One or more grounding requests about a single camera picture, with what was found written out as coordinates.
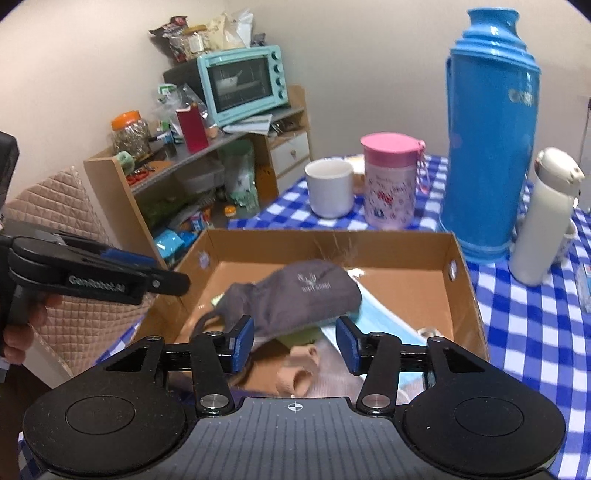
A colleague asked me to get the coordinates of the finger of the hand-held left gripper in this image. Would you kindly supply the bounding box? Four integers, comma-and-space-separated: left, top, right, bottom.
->
139, 270, 191, 304
99, 249, 160, 271

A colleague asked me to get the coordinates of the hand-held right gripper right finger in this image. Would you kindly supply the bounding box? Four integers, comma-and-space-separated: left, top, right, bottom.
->
335, 316, 485, 415

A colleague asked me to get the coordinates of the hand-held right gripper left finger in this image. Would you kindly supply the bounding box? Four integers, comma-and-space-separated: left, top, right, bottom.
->
104, 315, 256, 415

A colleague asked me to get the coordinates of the blue face mask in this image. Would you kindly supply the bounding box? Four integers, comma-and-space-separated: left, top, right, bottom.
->
321, 281, 428, 398

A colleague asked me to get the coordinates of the brown cardboard box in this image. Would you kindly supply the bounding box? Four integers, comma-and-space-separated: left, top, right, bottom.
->
134, 228, 490, 398

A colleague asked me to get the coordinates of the person's left hand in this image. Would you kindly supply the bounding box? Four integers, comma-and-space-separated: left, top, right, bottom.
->
2, 294, 63, 365

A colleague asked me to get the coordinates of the blue snack packet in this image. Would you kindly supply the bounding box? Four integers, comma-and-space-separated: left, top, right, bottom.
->
152, 228, 197, 264

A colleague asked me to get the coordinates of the quilted beige chair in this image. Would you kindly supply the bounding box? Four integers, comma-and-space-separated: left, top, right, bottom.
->
4, 166, 158, 388

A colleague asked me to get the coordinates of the wooden shelf unit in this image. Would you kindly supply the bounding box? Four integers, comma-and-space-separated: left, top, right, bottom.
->
83, 85, 311, 271

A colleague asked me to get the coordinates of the orange lidded jar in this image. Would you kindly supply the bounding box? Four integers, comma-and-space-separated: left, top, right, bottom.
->
111, 111, 152, 158

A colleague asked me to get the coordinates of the green printed plastic bag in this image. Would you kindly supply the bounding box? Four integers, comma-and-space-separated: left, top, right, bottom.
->
217, 141, 259, 217

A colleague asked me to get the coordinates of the red box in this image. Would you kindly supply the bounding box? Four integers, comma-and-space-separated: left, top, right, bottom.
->
175, 105, 208, 154

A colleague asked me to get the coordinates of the white mug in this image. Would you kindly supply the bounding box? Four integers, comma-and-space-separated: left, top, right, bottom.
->
305, 158, 355, 219

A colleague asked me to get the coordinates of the pink lidded cup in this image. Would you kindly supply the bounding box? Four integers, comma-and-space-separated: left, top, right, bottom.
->
360, 133, 428, 230

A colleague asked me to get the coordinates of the white drawer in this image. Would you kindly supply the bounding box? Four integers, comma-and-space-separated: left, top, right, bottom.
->
268, 130, 311, 178

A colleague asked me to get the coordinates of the stack of papers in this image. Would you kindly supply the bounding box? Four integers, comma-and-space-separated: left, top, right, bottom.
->
222, 113, 273, 136

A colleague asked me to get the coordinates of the blue white checkered tablecloth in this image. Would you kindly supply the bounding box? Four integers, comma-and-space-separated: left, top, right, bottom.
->
18, 154, 591, 480

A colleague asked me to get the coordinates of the black appliance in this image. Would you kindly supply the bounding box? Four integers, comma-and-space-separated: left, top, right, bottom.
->
163, 60, 206, 112

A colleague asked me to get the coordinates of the teal toaster oven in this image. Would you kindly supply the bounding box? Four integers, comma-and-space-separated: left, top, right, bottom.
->
196, 45, 289, 127

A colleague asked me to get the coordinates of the white insulated bottle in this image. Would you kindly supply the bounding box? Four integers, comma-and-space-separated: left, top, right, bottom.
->
508, 148, 586, 287

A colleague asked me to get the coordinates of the pile of snack packets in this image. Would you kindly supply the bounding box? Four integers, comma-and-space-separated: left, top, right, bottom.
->
148, 9, 254, 63

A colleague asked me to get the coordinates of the patterned small cup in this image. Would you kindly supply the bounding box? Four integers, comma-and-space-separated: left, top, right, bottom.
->
551, 217, 579, 264

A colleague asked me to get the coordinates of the small clear plastic packet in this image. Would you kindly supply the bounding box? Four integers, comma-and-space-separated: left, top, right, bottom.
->
575, 265, 591, 315

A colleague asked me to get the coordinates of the blue thermos flask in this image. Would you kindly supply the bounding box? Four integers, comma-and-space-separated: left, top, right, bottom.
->
438, 7, 542, 265

